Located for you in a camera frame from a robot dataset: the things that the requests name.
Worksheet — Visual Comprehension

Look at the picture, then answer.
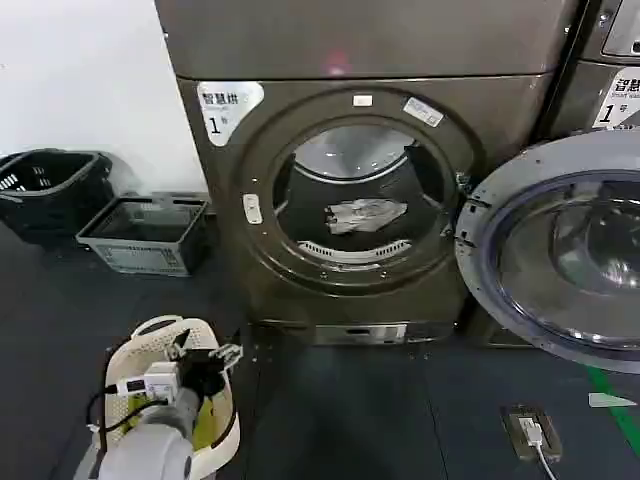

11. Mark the grey dryer with label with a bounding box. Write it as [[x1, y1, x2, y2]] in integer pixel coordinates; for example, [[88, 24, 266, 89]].
[[548, 0, 640, 147]]

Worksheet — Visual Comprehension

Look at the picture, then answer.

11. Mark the round glass dryer door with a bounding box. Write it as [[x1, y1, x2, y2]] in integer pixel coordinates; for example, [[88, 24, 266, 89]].
[[453, 127, 640, 375]]

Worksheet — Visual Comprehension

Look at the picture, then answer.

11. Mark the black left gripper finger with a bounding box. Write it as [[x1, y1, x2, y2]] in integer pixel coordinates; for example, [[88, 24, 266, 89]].
[[166, 327, 193, 362], [208, 343, 245, 372]]

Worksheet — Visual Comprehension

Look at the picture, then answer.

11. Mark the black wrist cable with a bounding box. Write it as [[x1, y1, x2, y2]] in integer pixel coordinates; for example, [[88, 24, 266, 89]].
[[86, 382, 147, 452]]

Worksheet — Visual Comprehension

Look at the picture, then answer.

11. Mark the grey plastic crate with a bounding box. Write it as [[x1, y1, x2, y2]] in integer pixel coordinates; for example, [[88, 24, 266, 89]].
[[75, 195, 211, 278]]

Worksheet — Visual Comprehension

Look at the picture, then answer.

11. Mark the white floor label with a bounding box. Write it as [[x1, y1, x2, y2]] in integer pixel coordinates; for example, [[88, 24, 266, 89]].
[[588, 392, 639, 409]]

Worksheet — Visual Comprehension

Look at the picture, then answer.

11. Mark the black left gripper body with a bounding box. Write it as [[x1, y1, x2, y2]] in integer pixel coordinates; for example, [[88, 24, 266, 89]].
[[176, 348, 227, 400]]

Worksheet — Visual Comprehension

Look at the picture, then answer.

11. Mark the white plastic laundry basket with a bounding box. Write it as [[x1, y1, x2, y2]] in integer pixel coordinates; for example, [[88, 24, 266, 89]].
[[101, 314, 242, 480]]

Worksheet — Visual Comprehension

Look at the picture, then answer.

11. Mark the yellow green cloth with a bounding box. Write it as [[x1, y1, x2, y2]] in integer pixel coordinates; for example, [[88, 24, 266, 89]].
[[123, 392, 222, 452]]

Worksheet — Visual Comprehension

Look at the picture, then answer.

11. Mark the metal floor socket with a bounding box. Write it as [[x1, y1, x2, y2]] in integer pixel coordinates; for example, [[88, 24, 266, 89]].
[[500, 403, 564, 464]]

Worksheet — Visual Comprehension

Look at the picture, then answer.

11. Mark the white plug with cable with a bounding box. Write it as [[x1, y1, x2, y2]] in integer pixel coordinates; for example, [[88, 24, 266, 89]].
[[518, 416, 557, 480]]

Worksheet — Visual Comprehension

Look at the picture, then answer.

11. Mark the black plastic basket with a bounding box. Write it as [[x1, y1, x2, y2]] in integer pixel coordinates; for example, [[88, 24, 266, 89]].
[[0, 148, 115, 237]]

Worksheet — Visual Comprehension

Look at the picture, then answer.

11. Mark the grey dryer with open drum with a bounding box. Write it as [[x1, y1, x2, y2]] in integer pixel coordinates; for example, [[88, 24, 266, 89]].
[[153, 0, 592, 347]]

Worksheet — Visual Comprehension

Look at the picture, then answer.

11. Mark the grey white cloth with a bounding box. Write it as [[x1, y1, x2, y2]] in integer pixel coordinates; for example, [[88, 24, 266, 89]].
[[323, 197, 408, 236]]

